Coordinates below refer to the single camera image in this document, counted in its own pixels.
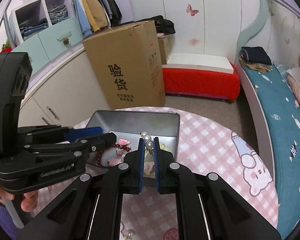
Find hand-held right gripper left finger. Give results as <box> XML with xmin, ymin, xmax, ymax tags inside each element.
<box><xmin>16</xmin><ymin>137</ymin><xmax>144</xmax><ymax>240</ymax></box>

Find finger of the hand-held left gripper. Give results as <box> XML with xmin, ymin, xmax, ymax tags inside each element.
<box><xmin>22</xmin><ymin>132</ymin><xmax>117</xmax><ymax>165</ymax></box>
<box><xmin>16</xmin><ymin>124</ymin><xmax>103</xmax><ymax>143</ymax></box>

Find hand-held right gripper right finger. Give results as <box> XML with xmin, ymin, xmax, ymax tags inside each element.
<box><xmin>154</xmin><ymin>137</ymin><xmax>282</xmax><ymax>240</ymax></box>

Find dark red bead bracelet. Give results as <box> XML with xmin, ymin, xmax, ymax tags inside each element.
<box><xmin>96</xmin><ymin>144</ymin><xmax>132</xmax><ymax>167</ymax></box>

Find yellow bead bracelet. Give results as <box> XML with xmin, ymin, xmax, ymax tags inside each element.
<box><xmin>144</xmin><ymin>141</ymin><xmax>172</xmax><ymax>175</ymax></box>

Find pearl bracelet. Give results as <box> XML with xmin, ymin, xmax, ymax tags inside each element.
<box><xmin>140</xmin><ymin>131</ymin><xmax>154</xmax><ymax>153</ymax></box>

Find grey metal tin box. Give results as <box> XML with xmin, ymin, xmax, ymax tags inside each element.
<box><xmin>86</xmin><ymin>110</ymin><xmax>181</xmax><ymax>179</ymax></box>

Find person's left forearm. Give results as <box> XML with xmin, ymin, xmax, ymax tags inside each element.
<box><xmin>0</xmin><ymin>195</ymin><xmax>18</xmax><ymax>240</ymax></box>

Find person's left hand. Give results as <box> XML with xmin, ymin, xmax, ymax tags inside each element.
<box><xmin>0</xmin><ymin>180</ymin><xmax>40</xmax><ymax>212</ymax></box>

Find white low cabinet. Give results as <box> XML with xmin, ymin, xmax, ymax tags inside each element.
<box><xmin>17</xmin><ymin>45</ymin><xmax>115</xmax><ymax>130</ymax></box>

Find pink checked tablecloth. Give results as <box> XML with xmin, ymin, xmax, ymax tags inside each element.
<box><xmin>37</xmin><ymin>106</ymin><xmax>280</xmax><ymax>240</ymax></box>

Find teal drawer unit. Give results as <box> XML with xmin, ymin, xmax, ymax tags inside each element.
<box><xmin>12</xmin><ymin>14</ymin><xmax>87</xmax><ymax>63</ymax></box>

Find folded blue jeans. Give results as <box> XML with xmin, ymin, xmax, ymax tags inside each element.
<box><xmin>19</xmin><ymin>18</ymin><xmax>48</xmax><ymax>39</ymax></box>

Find grey metal handrail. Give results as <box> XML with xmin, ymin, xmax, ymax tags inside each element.
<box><xmin>0</xmin><ymin>0</ymin><xmax>15</xmax><ymax>48</ymax></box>

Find large cardboard box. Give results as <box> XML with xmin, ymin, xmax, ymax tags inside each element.
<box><xmin>83</xmin><ymin>20</ymin><xmax>166</xmax><ymax>110</ymax></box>

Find red covered stool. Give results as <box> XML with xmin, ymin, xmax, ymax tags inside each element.
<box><xmin>161</xmin><ymin>61</ymin><xmax>241</xmax><ymax>103</ymax></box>

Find folded grey clothes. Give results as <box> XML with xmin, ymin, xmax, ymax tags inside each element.
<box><xmin>48</xmin><ymin>4</ymin><xmax>68</xmax><ymax>24</ymax></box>

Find light blue hanging jacket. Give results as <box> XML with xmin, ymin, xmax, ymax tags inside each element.
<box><xmin>66</xmin><ymin>0</ymin><xmax>92</xmax><ymax>37</ymax></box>

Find small cardboard box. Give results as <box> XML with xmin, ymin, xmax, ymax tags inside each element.
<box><xmin>157</xmin><ymin>36</ymin><xmax>172</xmax><ymax>65</ymax></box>

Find white board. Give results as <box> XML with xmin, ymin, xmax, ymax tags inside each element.
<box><xmin>166</xmin><ymin>53</ymin><xmax>237</xmax><ymax>74</ymax></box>

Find tan hanging coat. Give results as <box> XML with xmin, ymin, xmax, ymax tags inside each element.
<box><xmin>76</xmin><ymin>0</ymin><xmax>108</xmax><ymax>32</ymax></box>

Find dark hanging coats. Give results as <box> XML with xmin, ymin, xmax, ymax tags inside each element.
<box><xmin>86</xmin><ymin>0</ymin><xmax>122</xmax><ymax>27</ymax></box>

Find black clothes pile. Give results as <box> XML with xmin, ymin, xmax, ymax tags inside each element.
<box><xmin>137</xmin><ymin>15</ymin><xmax>176</xmax><ymax>35</ymax></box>

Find blue printed bedsheet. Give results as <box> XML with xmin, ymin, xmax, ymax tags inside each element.
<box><xmin>241</xmin><ymin>62</ymin><xmax>300</xmax><ymax>238</ymax></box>

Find tan folded garment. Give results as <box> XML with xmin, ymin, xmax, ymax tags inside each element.
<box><xmin>240</xmin><ymin>57</ymin><xmax>274</xmax><ymax>74</ymax></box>

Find dark folded garment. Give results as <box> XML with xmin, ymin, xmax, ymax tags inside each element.
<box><xmin>241</xmin><ymin>46</ymin><xmax>272</xmax><ymax>65</ymax></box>

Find white wardrobe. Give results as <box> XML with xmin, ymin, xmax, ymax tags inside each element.
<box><xmin>122</xmin><ymin>0</ymin><xmax>260</xmax><ymax>55</ymax></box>

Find pink butterfly sticker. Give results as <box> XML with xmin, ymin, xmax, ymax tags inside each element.
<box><xmin>186</xmin><ymin>4</ymin><xmax>199</xmax><ymax>17</ymax></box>

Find white pillow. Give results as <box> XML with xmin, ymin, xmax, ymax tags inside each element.
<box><xmin>281</xmin><ymin>66</ymin><xmax>300</xmax><ymax>79</ymax></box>

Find teal bunk bed frame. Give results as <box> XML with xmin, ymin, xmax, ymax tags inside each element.
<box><xmin>236</xmin><ymin>0</ymin><xmax>300</xmax><ymax>233</ymax></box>

